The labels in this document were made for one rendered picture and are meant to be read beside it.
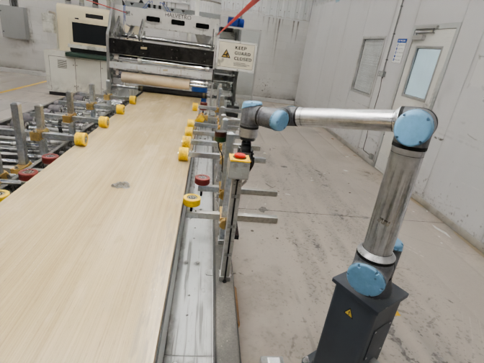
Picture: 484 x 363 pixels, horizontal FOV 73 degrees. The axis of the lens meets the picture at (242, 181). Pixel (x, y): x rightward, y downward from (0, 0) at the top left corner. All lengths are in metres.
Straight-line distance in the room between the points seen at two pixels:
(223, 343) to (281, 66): 9.98
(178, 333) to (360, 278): 0.72
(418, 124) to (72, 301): 1.16
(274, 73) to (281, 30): 1.21
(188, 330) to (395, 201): 0.88
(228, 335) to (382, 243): 0.66
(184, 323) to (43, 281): 0.50
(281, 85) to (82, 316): 10.18
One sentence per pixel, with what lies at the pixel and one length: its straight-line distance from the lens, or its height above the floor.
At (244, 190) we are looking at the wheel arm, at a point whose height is 0.85.
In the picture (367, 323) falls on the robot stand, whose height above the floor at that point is 0.51.
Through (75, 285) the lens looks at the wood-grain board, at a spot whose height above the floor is 0.90.
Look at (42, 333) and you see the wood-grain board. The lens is 0.97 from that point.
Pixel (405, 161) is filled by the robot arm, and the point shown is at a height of 1.28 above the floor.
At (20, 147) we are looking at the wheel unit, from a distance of 2.11.
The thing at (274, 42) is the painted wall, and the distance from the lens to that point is 10.67.
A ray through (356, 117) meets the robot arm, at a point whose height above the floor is 1.37.
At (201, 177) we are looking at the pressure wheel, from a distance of 1.75.
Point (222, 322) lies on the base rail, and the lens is 1.22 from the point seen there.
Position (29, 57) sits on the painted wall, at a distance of 11.74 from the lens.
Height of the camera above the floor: 1.58
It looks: 23 degrees down
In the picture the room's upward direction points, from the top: 8 degrees clockwise
